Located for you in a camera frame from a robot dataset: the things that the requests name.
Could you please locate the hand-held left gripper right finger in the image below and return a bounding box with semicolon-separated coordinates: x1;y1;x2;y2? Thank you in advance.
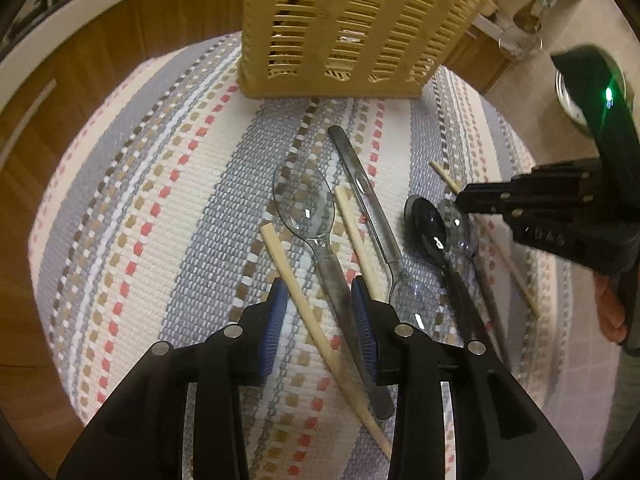
350;275;583;480

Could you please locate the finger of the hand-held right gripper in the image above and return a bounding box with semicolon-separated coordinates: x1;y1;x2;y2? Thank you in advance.
457;159;599;216

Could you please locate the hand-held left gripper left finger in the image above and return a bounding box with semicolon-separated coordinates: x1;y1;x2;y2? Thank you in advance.
57;277;291;480

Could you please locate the wooden chopstick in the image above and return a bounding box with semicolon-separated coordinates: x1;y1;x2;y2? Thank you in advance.
429;160;542;320
259;224;393;459
334;187;388;303

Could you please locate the small clear plastic spoon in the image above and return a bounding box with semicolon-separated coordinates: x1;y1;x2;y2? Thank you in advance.
439;199;511;366

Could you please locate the black plastic spoon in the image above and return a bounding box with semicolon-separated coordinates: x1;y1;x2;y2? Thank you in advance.
404;195;506;366

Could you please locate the large clear plastic spoon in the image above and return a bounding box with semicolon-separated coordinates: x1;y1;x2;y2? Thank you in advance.
272;155;396;420

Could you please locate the long-handled clear plastic spoon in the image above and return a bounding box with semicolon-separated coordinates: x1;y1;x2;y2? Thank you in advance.
328;126;438;333

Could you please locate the yellow plastic utensil basket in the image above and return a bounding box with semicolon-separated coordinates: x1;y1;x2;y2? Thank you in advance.
237;0;498;98

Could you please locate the person's right hand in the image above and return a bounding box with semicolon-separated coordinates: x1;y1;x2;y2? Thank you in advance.
594;275;628;343

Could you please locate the clear glass jar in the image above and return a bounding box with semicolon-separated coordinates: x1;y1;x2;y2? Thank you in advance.
499;24;544;62

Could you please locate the striped woven mat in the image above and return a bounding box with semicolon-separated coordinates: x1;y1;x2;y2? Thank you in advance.
27;32;608;480

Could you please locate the white kitchen countertop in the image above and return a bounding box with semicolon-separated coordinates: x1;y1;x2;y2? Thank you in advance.
0;0;506;81

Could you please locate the metal cabinet handle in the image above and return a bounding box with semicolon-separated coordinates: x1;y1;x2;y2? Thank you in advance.
0;79;57;163

